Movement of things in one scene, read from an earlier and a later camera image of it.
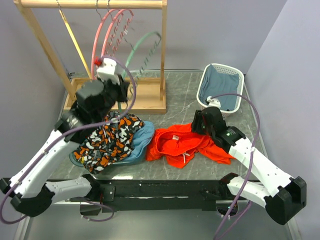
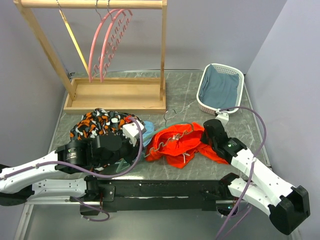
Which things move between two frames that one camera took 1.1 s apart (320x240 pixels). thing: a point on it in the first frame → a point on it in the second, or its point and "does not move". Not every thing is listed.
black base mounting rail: (154, 195) does not move
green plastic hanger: (155, 33) → (120, 167)
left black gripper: (123, 89) → (134, 151)
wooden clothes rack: (150, 97) does not move
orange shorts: (179, 144) does not move
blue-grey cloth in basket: (214, 83) does not move
